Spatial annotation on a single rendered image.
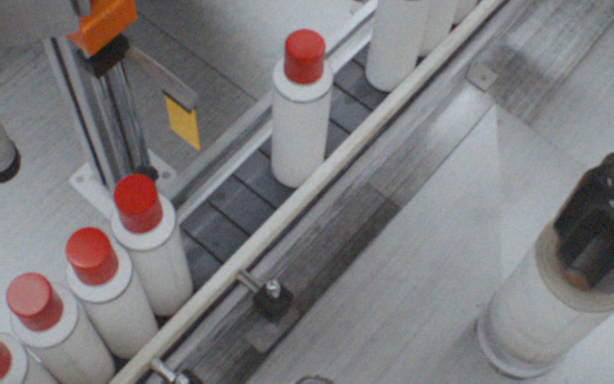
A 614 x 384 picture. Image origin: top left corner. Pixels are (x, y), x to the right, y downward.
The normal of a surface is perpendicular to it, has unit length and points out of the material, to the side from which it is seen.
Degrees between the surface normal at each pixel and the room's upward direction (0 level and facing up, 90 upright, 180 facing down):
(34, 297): 3
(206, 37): 0
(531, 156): 0
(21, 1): 90
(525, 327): 90
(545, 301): 90
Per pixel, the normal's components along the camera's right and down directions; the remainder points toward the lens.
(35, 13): 0.26, 0.86
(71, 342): 0.72, 0.63
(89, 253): 0.04, -0.50
